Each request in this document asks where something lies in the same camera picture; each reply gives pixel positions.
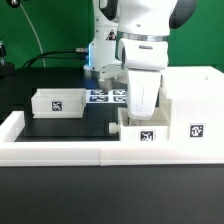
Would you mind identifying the white front drawer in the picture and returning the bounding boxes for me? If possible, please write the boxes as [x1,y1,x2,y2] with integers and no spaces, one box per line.
[109,107,170,142]

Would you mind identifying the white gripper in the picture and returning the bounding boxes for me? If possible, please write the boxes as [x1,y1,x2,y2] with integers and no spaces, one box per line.
[117,38,168,120]

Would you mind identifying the white rear drawer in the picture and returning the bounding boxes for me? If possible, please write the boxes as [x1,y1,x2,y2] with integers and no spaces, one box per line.
[31,88,86,118]

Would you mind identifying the black cables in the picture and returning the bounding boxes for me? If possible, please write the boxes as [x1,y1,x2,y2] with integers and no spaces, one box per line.
[21,47,90,69]

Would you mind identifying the marker tag sheet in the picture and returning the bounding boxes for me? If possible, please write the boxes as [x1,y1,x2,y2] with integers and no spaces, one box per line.
[86,89,126,103]

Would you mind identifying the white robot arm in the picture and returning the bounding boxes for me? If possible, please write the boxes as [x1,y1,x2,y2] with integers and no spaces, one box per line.
[84,0,197,120]

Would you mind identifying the black camera stand left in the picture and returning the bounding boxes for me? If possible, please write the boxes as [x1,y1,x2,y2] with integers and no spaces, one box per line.
[0,39,15,78]

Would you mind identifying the white U-shaped border frame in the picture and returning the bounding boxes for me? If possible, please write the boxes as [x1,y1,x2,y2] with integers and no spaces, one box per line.
[0,111,224,167]

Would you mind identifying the white drawer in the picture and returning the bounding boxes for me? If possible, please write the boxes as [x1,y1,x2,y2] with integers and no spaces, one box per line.
[109,107,170,142]
[31,88,86,118]

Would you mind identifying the white thin cable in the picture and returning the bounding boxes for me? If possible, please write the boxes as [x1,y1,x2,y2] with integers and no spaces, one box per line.
[19,4,47,68]

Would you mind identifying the white drawer cabinet box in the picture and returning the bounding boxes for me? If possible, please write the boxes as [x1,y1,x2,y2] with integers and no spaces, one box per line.
[156,66,224,144]

